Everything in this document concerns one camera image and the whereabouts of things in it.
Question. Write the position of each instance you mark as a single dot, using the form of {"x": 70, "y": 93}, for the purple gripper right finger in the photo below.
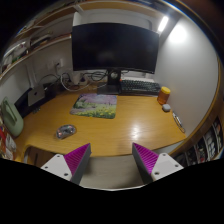
{"x": 153, "y": 166}

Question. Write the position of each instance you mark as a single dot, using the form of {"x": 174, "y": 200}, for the ceiling light strip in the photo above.
{"x": 163, "y": 24}

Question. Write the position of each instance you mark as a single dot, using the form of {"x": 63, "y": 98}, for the wooden wall shelf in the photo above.
{"x": 40, "y": 28}

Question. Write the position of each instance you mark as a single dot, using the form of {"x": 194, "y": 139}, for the orange pill bottle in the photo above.
{"x": 163, "y": 95}

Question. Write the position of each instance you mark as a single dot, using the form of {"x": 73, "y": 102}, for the green bag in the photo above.
{"x": 11, "y": 117}

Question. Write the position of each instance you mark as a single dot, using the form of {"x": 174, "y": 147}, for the floral landscape mouse pad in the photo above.
{"x": 95, "y": 105}

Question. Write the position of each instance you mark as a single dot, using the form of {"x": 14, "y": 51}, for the transparent computer mouse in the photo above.
{"x": 65, "y": 131}

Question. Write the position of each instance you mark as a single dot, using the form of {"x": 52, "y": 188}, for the black computer monitor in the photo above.
{"x": 114, "y": 46}

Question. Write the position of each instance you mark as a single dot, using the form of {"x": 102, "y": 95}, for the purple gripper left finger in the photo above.
{"x": 71, "y": 166}

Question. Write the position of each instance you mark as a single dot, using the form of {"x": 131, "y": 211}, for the silver mini computer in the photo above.
{"x": 35, "y": 95}

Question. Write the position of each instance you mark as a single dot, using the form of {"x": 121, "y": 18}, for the black keyboard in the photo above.
{"x": 135, "y": 87}

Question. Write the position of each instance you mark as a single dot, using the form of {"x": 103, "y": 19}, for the black monitor stand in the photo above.
{"x": 112, "y": 86}

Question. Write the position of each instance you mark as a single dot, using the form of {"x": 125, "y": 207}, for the small grey earbuds case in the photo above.
{"x": 166, "y": 108}

